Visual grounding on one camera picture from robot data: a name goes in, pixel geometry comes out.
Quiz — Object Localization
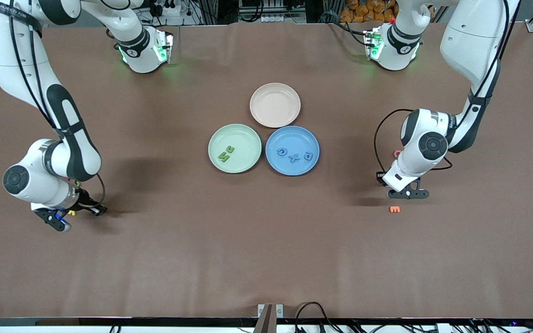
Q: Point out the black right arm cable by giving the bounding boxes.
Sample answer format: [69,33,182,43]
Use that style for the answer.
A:
[10,0,106,206]

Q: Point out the pale pink plate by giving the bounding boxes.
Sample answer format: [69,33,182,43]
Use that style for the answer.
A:
[249,83,302,129]

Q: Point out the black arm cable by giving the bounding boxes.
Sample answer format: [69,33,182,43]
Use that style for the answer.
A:
[10,0,106,206]
[374,0,521,175]

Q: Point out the blue plate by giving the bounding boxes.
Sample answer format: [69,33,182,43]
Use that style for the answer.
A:
[265,125,320,177]

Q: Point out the pale green plate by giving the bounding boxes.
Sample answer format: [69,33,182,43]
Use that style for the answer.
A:
[208,123,262,174]

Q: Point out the white power strip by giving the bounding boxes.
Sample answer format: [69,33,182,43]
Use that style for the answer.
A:
[153,0,181,17]
[261,13,305,23]

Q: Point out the black floor cables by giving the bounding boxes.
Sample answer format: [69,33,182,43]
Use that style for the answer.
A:
[294,302,341,333]

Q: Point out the orange round objects pile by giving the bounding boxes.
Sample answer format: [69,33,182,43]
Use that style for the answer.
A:
[341,0,397,23]

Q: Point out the black table edge rail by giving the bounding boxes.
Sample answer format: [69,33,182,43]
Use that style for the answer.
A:
[0,318,533,333]

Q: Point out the metal bracket plate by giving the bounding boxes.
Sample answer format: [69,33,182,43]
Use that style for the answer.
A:
[257,303,285,319]

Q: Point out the grey camera post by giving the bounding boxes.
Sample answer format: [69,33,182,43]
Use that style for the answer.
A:
[254,304,273,333]

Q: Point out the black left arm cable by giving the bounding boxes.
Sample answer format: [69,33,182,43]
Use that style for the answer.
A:
[374,0,521,175]

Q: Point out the brown table cover mat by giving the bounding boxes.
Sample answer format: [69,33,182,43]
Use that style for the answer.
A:
[0,21,533,320]

